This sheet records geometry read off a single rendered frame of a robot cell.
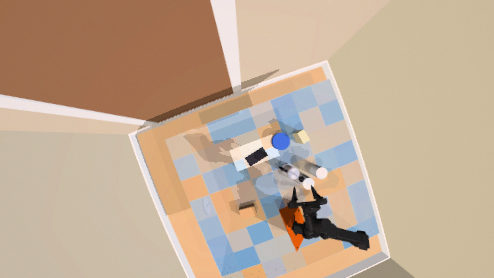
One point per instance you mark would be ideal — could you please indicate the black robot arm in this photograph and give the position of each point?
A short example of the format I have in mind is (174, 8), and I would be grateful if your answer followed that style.
(323, 227)

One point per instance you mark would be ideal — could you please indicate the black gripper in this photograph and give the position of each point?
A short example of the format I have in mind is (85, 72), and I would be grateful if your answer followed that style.
(294, 204)

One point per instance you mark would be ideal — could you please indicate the blue short cylinder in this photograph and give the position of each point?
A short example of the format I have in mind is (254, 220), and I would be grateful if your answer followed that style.
(281, 141)

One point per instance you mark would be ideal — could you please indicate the glass french press with black knob plunger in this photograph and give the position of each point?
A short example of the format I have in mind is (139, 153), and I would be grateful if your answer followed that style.
(291, 172)

